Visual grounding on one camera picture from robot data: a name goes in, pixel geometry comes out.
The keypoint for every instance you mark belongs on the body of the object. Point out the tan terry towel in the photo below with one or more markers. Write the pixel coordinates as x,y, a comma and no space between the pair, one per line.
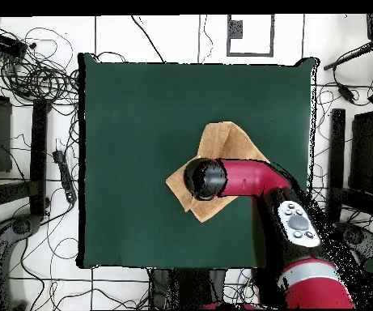
225,142

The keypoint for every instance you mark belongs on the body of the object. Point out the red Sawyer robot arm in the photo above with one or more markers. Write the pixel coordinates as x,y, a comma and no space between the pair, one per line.
244,178

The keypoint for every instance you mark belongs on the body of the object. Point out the dark green table cloth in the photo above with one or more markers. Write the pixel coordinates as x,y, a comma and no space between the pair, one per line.
140,113

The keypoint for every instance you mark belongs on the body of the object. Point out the black power strip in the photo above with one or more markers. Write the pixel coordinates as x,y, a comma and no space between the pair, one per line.
64,175

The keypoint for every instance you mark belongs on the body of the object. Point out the black stand bar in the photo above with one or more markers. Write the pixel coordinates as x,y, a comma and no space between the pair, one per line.
336,162
38,155

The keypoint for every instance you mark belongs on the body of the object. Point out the black power adapter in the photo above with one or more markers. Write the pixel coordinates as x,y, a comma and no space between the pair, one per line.
346,93

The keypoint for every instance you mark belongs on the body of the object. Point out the black tripod pole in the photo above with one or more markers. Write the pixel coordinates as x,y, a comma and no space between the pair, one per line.
351,55

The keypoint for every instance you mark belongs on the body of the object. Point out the grey square floor frame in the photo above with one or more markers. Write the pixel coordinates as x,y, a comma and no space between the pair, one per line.
234,29

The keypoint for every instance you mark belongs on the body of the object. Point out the dark pedestal leg with caster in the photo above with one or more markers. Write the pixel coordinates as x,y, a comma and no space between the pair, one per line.
356,238
21,225

